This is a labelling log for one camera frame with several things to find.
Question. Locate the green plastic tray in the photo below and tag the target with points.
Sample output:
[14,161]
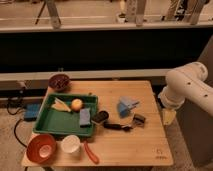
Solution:
[64,123]

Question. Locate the blue sponge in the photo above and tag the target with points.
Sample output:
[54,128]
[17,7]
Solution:
[84,117]

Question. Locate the red plastic bowl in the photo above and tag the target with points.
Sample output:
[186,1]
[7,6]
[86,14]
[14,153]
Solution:
[41,148]

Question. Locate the yellow apple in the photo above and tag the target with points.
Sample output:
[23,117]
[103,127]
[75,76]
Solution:
[76,104]

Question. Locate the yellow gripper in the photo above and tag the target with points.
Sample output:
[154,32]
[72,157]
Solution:
[168,116]

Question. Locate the dark maroon bowl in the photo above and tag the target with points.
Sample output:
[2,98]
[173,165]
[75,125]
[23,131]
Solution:
[59,82]

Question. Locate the black handled tool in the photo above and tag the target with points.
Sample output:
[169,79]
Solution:
[117,127]

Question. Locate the wooden table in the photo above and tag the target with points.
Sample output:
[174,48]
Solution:
[146,146]

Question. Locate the white paper cup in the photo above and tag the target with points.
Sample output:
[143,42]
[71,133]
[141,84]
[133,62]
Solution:
[71,144]

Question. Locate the blue power box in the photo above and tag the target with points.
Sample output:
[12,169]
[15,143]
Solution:
[31,112]

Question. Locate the red plastic spoon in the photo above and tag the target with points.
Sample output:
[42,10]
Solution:
[90,154]

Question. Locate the black oval object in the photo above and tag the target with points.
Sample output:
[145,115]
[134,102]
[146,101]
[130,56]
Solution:
[100,117]

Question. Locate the blue cloth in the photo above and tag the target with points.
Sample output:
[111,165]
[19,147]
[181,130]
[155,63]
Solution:
[125,105]

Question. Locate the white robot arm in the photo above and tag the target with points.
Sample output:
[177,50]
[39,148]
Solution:
[186,82]

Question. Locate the yellow banana piece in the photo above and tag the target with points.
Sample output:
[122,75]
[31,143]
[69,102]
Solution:
[60,105]

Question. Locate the small dark box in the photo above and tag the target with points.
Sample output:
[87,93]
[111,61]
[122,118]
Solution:
[139,120]

